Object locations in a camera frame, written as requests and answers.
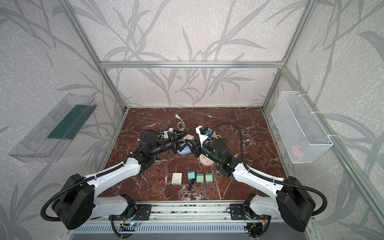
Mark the clear plastic wall shelf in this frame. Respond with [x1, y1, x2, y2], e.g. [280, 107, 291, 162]
[9, 94, 98, 163]

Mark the aluminium front rail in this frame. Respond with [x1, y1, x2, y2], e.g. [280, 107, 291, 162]
[71, 200, 319, 224]

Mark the blue square power strip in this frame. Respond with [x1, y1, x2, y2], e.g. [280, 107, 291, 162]
[178, 145, 192, 156]

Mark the green charger adapter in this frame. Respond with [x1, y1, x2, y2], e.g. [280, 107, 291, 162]
[196, 174, 205, 184]
[205, 173, 214, 183]

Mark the white wire mesh basket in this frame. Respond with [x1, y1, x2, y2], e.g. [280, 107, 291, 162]
[271, 91, 333, 164]

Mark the pink round power strip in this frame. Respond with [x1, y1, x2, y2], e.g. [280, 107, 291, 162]
[199, 154, 215, 167]

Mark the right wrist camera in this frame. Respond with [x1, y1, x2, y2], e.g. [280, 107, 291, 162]
[196, 126, 211, 147]

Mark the white charger adapter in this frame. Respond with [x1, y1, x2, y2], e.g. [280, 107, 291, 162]
[171, 173, 183, 185]

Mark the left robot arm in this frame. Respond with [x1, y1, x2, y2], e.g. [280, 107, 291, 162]
[40, 130, 187, 230]

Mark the pink charger adapter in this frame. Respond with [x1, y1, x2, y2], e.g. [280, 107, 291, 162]
[183, 134, 195, 142]

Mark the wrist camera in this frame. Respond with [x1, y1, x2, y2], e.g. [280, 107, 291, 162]
[159, 128, 174, 140]
[196, 126, 211, 147]

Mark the electronics board with wires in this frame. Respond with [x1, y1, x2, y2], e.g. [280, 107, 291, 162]
[109, 212, 145, 240]

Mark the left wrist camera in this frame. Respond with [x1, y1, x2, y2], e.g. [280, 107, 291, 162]
[159, 128, 174, 140]

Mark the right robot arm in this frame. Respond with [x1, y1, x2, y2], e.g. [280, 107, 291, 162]
[184, 126, 328, 232]

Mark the white plug cable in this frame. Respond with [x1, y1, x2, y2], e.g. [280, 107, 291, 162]
[174, 113, 186, 132]

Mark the right base wiring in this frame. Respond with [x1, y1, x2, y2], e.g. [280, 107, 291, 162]
[243, 215, 272, 239]

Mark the teal charger adapter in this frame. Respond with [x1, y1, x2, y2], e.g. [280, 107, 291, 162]
[187, 171, 196, 181]

